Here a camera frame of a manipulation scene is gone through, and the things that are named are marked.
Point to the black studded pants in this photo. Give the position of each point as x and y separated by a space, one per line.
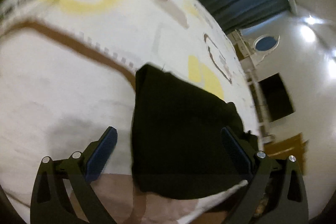
181 129

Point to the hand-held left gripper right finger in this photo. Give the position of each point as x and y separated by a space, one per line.
236 155

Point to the bed with patterned white sheet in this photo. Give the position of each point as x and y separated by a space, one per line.
78 82

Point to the black television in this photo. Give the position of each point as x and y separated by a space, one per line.
275 98

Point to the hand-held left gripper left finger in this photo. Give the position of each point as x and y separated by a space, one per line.
101 155

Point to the cream dressing table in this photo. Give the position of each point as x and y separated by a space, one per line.
242 48

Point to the white television stand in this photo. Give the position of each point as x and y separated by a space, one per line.
260 113

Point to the oval white-framed mirror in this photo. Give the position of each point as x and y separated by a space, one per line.
266 43

